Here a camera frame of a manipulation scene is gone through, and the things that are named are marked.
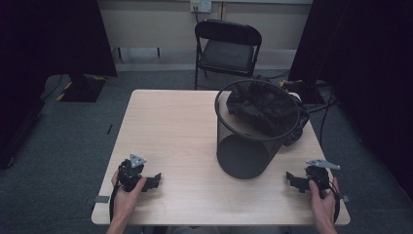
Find black mesh trash bin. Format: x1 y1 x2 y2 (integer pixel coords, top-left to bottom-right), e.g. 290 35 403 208
213 78 301 180

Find left hand-held gripper black cable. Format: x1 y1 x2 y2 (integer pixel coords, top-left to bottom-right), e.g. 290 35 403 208
108 180 122 223

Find dark curtain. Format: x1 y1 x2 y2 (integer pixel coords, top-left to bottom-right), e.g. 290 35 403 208
0 0 118 170
287 0 413 198

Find white wall socket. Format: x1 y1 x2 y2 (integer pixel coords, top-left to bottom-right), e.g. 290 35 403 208
189 0 212 14

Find black floor cables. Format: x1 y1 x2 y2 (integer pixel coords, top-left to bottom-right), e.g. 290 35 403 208
303 82 339 145

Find person's right hand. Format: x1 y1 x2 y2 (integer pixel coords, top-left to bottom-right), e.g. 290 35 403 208
308 176 341 226

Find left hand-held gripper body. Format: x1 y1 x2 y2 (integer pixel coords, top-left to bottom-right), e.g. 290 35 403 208
117 153 147 193

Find person's left hand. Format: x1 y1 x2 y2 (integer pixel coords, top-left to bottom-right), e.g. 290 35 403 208
110 170 148 222

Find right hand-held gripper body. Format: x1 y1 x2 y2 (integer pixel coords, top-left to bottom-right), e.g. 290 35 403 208
305 158 342 199

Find hand-held gripper black cable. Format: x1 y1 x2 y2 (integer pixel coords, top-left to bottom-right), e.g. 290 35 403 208
108 180 122 223
326 179 342 224

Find black stand base yellow tape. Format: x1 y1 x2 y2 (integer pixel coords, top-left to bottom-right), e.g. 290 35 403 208
279 79 325 105
56 73 108 103

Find black folding chair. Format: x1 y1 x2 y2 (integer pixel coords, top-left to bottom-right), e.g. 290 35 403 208
194 19 263 92

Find black plastic trash bag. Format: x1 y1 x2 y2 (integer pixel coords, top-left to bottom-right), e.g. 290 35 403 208
225 81 311 147

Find right hand-held gripper black cable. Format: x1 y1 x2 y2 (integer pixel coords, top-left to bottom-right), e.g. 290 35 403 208
326 179 342 224

